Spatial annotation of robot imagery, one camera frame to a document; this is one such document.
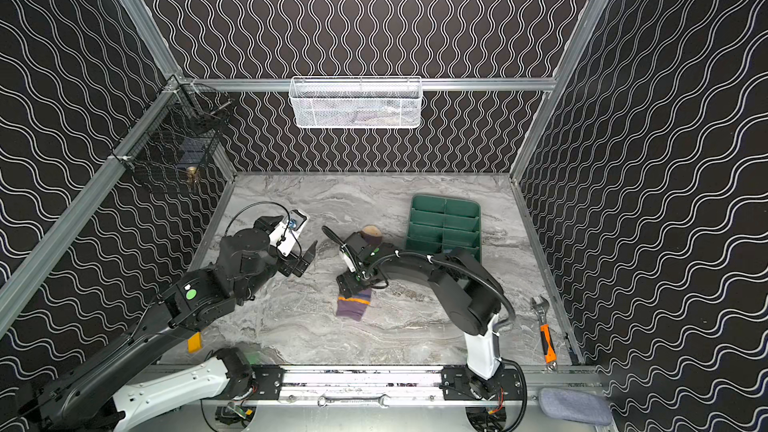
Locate silver wrench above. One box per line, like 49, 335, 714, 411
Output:
317, 394, 389, 409

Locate grey cloth pad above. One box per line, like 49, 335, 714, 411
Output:
538, 388, 613, 427

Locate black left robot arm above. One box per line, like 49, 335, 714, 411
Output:
16, 209, 315, 431

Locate white mesh wall basket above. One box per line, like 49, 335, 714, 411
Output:
289, 76, 424, 129

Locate purple striped sock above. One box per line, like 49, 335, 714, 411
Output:
335, 224, 385, 322

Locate black wire wall basket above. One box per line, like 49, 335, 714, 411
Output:
118, 83, 234, 196

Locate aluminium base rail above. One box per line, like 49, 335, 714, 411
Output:
242, 365, 603, 407

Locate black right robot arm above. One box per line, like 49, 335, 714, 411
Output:
322, 226, 516, 380

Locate green divided plastic tray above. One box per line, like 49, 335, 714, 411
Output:
405, 194, 482, 262

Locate yellow block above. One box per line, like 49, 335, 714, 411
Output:
187, 332, 203, 354

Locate orange handled tool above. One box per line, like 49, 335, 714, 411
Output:
530, 295, 557, 371

